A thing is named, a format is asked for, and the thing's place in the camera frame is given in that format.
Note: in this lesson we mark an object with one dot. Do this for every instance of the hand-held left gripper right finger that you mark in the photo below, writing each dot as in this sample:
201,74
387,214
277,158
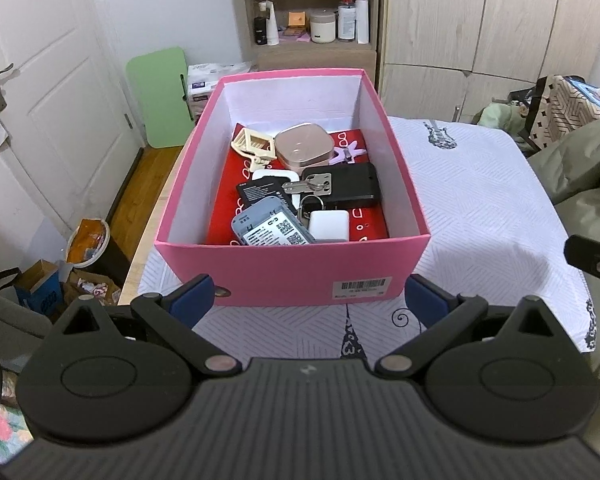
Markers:
425,300

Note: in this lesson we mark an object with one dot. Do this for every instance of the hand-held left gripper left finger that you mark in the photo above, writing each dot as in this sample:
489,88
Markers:
195,297

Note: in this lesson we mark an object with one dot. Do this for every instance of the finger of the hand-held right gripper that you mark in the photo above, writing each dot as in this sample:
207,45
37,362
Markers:
587,255

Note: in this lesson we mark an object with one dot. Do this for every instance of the pink cardboard box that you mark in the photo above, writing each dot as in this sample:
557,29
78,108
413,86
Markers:
280,270

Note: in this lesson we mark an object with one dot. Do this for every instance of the grey labelled device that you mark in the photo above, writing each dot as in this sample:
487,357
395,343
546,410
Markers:
252,215

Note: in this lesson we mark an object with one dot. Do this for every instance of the white charger block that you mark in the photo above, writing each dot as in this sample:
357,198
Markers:
328,225

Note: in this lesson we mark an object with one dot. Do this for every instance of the black battery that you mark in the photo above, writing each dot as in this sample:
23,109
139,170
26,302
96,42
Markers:
260,192

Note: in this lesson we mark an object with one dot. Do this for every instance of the black rectangular case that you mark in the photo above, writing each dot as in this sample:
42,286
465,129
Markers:
355,185

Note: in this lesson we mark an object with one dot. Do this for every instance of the silver key bunch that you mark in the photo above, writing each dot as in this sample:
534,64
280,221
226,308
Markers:
320,186

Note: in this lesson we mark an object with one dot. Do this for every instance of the olive green duvet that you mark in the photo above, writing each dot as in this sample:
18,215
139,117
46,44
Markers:
580,160

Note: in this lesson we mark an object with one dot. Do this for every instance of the red printed paper sheet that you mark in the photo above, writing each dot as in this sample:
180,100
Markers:
225,200

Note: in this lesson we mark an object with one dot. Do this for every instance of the brown paper bag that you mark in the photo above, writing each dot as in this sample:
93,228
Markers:
80,285

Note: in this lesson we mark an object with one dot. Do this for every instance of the black bin with orange bag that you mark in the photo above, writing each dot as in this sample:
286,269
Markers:
87,245

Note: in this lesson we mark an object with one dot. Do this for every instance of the blue cardboard box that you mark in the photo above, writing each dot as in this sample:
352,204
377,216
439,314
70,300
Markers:
42,295

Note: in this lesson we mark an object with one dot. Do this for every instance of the black and white patterned bag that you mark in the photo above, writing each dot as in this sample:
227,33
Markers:
560,105

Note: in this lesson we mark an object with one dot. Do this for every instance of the beige clip phone holder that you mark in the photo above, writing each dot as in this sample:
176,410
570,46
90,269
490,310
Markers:
260,152

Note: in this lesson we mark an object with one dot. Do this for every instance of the pale green cloth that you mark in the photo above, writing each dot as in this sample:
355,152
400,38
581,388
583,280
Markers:
495,117

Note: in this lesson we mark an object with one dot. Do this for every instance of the rose gold rounded case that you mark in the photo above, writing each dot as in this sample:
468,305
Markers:
300,145

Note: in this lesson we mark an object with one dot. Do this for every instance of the grey upholstered seat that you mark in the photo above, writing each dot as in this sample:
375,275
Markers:
10,330

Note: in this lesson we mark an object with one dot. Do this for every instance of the green folding board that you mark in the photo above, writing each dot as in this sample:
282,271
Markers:
160,95

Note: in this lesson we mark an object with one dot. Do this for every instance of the white tissue roll pack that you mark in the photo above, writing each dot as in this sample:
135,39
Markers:
202,85

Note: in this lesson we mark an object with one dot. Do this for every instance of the white door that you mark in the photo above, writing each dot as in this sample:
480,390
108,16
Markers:
55,110

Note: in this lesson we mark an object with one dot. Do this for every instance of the floral cloth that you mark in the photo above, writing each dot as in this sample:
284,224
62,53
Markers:
0,435

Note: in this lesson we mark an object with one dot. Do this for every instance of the light wooden wardrobe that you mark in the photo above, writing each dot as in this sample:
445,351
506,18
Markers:
480,20

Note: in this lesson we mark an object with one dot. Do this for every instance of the black cosmetic bottle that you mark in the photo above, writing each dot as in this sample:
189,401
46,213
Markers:
260,32

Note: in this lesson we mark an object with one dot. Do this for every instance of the pink paper stack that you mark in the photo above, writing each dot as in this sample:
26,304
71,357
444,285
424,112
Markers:
300,37

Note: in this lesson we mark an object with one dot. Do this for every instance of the white cosmetic tube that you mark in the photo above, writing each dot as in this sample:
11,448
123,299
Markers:
272,27

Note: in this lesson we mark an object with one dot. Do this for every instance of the wooden shelf cabinet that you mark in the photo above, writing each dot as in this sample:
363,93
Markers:
245,20

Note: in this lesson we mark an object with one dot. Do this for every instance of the white paper roll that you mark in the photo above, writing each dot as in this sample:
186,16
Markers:
362,20

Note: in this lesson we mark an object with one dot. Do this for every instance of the white bottle with red cap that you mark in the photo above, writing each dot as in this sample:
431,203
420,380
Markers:
346,22

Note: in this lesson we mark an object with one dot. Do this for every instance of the white round jar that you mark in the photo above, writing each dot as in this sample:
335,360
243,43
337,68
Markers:
323,27

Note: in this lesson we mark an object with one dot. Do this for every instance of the small orange wooden box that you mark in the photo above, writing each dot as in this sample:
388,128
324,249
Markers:
297,19

